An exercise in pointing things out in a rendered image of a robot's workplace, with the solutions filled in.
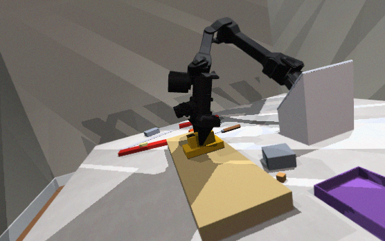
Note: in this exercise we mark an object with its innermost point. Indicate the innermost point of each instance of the tan wooden floor panel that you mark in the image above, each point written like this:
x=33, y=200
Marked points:
x=226, y=192

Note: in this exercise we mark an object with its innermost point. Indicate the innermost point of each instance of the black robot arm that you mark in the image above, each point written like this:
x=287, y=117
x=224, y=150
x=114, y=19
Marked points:
x=275, y=65

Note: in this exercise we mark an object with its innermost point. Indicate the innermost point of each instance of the purple shallow tray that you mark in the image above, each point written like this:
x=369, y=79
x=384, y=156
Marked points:
x=359, y=195

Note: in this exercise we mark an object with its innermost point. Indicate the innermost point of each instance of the small orange cube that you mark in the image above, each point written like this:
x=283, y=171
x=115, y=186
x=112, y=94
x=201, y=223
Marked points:
x=281, y=177

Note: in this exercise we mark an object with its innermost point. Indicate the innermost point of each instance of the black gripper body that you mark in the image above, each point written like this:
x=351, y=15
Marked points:
x=204, y=117

